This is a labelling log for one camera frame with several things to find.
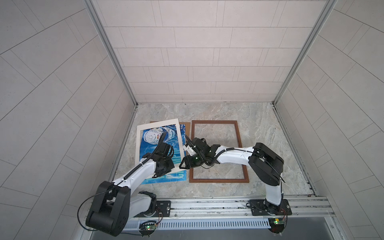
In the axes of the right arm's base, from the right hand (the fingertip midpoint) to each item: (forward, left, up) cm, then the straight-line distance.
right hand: (182, 168), depth 81 cm
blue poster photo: (+22, +22, -1) cm, 31 cm away
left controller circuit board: (-25, +15, 0) cm, 29 cm away
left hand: (+3, +5, -4) cm, 7 cm away
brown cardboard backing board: (+30, -3, -2) cm, 30 cm away
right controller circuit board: (-27, -44, -6) cm, 52 cm away
